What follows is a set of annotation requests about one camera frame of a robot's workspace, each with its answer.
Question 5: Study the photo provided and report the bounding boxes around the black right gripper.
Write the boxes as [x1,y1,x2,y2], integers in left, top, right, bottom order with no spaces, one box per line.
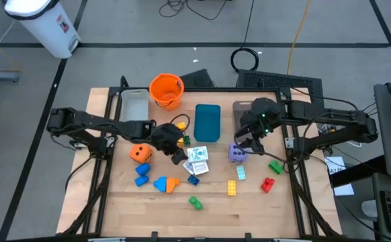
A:
[235,112,272,156]

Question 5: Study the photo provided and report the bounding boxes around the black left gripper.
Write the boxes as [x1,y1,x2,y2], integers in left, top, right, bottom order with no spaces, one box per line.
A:
[152,122,189,166]

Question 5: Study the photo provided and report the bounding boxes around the purple foam die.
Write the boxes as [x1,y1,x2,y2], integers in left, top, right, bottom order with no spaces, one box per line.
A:
[228,142,249,164]

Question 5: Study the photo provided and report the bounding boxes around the blue-printed card box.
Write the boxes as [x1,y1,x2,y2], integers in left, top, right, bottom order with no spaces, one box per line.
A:
[186,146,210,163]

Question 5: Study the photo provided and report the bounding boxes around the green stepped toy block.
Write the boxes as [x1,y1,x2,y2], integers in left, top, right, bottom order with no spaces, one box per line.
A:
[268,160,285,175]

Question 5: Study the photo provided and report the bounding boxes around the blue single-stud toy block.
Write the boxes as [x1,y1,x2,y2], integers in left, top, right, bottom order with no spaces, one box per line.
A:
[153,176,168,193]

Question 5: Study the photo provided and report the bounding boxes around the red stepped toy block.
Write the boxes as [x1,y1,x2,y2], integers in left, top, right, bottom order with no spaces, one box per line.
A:
[261,177,276,194]

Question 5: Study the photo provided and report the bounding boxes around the dark translucent plastic bin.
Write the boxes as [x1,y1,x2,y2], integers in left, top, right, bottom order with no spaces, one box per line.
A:
[232,100,262,135]

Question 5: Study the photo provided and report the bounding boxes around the orange foam die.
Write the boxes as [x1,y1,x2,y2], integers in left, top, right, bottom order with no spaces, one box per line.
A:
[129,143,154,165]

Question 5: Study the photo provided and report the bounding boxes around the teal plastic bin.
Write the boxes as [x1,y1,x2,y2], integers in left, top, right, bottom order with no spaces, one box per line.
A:
[193,104,222,143]

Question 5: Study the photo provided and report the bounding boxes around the orange angled toy block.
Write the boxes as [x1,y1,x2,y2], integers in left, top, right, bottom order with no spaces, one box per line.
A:
[165,177,181,194]

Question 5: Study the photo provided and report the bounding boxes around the clear grey plastic bin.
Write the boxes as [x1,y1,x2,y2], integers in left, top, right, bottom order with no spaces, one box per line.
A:
[120,88,150,122]

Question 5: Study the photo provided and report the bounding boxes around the orange plastic bucket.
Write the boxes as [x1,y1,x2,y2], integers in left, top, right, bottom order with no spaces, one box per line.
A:
[148,73,185,111]

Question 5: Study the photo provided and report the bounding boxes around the black wedge-shaped box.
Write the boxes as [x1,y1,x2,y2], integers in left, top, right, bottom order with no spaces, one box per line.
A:
[179,68,216,89]

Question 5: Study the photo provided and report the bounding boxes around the green two-stud toy block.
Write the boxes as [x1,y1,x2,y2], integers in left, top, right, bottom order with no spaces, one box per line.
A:
[188,196,204,211]

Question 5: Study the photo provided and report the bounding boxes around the white paper sheet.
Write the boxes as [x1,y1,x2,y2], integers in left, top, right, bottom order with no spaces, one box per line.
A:
[333,183,355,197]
[324,156,347,175]

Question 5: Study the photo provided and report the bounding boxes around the black floor beam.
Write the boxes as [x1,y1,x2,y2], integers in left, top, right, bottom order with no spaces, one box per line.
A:
[329,154,388,188]

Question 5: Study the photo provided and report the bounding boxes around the white computer mouse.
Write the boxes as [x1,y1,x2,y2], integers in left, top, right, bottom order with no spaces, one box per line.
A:
[361,199,379,218]

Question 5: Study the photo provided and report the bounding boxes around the grey desk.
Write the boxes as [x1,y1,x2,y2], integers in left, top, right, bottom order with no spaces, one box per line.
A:
[372,172,391,242]

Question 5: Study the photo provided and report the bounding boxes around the white pedal trash bin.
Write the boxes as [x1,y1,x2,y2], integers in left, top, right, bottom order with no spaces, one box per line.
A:
[3,0,82,60]

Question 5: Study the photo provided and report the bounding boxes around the grey stand base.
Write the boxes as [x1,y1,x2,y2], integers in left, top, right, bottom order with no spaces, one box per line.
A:
[0,69,21,83]

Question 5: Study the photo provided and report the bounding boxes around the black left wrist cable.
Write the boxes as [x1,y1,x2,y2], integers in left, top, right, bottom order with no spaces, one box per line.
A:
[169,113,191,135]

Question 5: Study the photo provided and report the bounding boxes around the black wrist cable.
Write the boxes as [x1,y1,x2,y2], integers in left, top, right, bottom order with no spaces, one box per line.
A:
[262,149,292,174]
[169,113,191,135]

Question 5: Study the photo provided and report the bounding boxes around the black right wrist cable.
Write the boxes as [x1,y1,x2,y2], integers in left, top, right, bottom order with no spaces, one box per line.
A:
[262,149,292,174]

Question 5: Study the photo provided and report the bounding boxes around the black aluminium table frame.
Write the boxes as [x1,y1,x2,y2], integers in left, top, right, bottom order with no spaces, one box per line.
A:
[60,76,343,242]

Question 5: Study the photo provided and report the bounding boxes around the black hanging coiled cable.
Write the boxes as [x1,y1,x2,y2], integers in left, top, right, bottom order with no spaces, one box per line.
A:
[230,0,260,73]

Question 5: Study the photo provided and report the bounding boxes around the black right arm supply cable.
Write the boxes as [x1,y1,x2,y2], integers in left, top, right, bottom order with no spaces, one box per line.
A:
[290,86,359,112]

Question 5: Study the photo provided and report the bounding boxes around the yellow hanging cable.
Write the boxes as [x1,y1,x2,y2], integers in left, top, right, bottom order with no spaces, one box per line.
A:
[286,0,312,75]

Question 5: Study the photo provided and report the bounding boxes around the black floor cable bundle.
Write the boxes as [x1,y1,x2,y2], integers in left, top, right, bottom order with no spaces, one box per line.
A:
[158,0,230,21]

